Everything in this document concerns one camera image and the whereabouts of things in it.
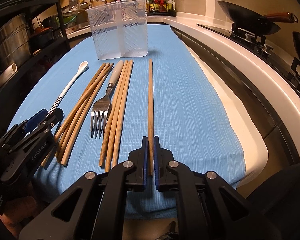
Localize silver fork beige handle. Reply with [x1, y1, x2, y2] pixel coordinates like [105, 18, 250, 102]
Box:
[90, 60, 123, 138]

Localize white patterned spoon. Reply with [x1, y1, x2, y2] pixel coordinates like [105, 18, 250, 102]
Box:
[47, 61, 88, 115]

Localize white paper roll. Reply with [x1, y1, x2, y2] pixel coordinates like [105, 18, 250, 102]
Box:
[0, 63, 18, 87]

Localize blue table cloth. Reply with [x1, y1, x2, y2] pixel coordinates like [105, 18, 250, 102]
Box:
[8, 24, 245, 219]

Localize steel stock pot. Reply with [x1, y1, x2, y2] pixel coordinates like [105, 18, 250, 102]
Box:
[0, 14, 31, 70]

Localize black shelf rack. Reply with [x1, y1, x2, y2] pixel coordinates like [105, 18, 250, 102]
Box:
[0, 0, 71, 136]

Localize clear plastic utensil holder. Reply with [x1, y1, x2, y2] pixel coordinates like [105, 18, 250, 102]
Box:
[87, 0, 148, 60]

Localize black gas stove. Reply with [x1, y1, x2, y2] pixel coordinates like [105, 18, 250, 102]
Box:
[197, 23, 300, 94]

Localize black wok wooden handle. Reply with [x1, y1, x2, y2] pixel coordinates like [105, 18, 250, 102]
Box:
[218, 1, 299, 35]

